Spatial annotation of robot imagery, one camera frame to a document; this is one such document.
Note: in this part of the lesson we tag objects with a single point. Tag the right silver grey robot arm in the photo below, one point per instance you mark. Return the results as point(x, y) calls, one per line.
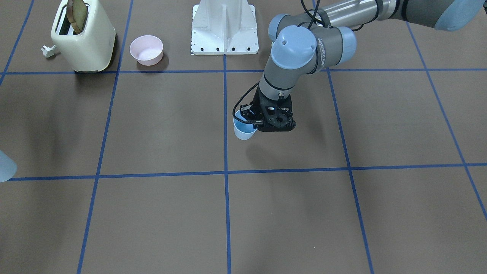
point(8, 168)

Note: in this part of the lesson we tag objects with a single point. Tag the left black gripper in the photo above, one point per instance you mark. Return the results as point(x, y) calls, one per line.
point(260, 102)

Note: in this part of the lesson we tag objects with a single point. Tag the white toaster plug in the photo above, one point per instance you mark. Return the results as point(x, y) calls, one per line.
point(49, 52)

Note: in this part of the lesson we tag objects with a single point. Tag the cream toaster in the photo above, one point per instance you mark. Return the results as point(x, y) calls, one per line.
point(90, 50)

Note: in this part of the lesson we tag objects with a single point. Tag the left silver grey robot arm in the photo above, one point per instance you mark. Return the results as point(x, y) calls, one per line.
point(307, 43)

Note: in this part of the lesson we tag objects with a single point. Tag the white camera mast base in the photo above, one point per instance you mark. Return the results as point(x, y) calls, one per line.
point(224, 27)

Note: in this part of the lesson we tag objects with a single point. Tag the pink bowl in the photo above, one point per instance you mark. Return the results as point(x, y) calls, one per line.
point(147, 50)

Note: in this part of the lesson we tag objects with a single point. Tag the bread slice in toaster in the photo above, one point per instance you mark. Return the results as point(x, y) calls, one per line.
point(77, 13)

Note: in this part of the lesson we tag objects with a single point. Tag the blue cup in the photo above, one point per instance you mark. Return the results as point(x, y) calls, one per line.
point(243, 131)

